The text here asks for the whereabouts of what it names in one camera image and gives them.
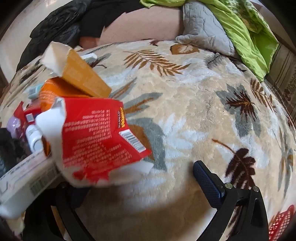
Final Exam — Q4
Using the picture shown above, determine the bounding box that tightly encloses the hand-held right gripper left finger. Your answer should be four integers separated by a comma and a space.
23, 183, 95, 241

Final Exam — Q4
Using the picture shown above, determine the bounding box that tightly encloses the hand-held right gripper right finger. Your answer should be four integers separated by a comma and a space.
193, 160, 270, 241

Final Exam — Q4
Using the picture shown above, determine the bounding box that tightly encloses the white green carton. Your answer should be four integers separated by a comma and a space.
0, 148, 62, 219

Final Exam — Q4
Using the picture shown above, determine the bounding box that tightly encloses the red torn carton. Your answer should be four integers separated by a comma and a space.
35, 97, 154, 188

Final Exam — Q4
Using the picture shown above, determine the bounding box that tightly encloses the red plastic basket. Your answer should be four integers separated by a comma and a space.
268, 204, 296, 241

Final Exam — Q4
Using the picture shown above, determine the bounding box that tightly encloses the golden long carton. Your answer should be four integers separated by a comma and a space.
40, 41, 112, 99

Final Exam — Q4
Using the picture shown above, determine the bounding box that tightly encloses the small white bottle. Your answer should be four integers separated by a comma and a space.
25, 125, 44, 152

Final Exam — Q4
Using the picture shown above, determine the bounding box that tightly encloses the leaf print blanket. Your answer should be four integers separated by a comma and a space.
0, 39, 296, 241

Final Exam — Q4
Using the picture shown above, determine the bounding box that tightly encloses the dark blurred object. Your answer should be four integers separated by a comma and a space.
0, 128, 29, 179

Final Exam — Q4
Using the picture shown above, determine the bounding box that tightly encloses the red cigarette pack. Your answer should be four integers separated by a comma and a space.
14, 101, 42, 127

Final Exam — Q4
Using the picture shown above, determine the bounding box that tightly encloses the orange carton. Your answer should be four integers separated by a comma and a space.
38, 77, 93, 158

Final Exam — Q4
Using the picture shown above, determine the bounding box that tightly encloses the teal small box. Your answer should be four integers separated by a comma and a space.
28, 85, 43, 99

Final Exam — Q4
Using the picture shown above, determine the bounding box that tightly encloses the green blanket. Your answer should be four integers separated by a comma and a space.
140, 0, 280, 82

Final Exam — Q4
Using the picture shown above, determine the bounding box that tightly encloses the grey quilted cover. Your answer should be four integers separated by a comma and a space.
176, 2, 241, 58

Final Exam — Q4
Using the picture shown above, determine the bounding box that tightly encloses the pink brown sofa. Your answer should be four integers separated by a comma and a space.
80, 9, 296, 105

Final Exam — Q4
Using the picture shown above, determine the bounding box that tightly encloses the black puffer jacket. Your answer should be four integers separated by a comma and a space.
16, 0, 92, 70

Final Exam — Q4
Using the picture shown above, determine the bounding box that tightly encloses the black cloth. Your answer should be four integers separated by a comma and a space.
80, 0, 145, 39

